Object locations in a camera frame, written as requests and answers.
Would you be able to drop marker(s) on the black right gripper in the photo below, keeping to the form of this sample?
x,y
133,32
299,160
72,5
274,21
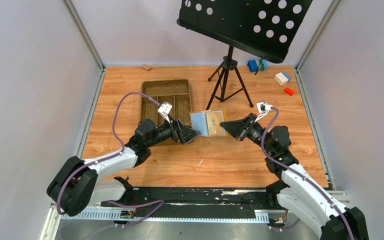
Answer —
x,y
245,127

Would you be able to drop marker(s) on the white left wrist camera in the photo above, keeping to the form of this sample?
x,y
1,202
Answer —
x,y
164,111

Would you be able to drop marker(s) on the yellow leather card holder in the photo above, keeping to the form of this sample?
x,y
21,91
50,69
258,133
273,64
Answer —
x,y
198,121

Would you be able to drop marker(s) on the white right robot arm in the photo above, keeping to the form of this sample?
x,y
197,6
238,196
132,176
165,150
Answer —
x,y
295,189

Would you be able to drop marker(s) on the beige illustrated card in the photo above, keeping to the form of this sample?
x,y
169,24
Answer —
x,y
214,118

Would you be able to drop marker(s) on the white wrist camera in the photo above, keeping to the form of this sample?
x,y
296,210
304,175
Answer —
x,y
263,108
164,111

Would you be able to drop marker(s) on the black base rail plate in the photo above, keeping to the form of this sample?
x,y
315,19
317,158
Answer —
x,y
200,202

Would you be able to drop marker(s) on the blue green toy block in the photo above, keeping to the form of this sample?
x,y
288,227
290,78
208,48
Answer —
x,y
257,65

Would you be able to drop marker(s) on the red toy block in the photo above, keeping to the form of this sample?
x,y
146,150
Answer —
x,y
289,91

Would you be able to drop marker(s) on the small wooden block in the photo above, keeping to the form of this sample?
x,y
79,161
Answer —
x,y
146,67

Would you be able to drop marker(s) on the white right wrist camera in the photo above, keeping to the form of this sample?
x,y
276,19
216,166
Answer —
x,y
263,108

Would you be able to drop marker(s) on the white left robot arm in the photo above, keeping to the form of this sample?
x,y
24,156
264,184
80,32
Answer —
x,y
78,183

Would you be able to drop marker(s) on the white blue toy block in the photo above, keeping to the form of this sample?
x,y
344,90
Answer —
x,y
282,78

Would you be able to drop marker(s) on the black music stand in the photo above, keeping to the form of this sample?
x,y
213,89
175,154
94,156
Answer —
x,y
263,28

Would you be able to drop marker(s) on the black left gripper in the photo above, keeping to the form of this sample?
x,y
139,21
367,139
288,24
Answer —
x,y
177,131

